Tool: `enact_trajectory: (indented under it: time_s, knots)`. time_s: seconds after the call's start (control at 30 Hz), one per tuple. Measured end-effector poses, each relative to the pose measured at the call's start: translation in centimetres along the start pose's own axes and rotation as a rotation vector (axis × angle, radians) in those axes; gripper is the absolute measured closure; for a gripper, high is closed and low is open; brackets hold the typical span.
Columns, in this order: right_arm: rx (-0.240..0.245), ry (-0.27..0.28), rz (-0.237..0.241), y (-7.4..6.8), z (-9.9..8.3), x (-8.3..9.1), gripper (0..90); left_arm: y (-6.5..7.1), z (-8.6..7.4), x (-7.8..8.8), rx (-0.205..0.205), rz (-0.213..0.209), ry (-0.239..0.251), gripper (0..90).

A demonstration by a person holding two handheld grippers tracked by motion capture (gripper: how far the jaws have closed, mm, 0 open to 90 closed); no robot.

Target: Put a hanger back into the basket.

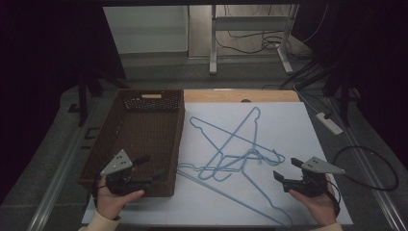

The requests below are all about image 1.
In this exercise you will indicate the person's right hand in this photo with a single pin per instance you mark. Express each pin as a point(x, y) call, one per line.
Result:
point(320, 208)

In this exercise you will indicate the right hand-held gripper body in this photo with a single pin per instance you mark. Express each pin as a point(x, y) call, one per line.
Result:
point(316, 165)

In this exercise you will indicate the white power strip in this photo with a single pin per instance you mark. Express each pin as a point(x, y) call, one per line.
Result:
point(330, 125)

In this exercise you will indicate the person's left hand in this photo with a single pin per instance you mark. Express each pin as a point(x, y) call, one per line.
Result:
point(110, 203)

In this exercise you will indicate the black plug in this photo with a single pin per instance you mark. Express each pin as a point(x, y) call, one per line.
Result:
point(327, 116)

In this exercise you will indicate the white table mat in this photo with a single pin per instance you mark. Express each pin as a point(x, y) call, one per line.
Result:
point(304, 128)

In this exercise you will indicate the white panel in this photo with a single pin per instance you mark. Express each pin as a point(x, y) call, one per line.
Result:
point(144, 29)

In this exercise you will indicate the brown woven basket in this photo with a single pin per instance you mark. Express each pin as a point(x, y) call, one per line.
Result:
point(144, 138)

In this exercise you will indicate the black metal stand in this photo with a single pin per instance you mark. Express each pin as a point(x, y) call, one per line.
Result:
point(344, 96)
point(82, 96)

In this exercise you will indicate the white metal desk frame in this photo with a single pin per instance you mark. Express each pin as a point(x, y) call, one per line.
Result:
point(250, 23)

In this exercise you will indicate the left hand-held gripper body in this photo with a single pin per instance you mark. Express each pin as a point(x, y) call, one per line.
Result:
point(117, 163)

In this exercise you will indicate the metal floor rail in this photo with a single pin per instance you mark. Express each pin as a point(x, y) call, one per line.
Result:
point(369, 166)
point(61, 173)

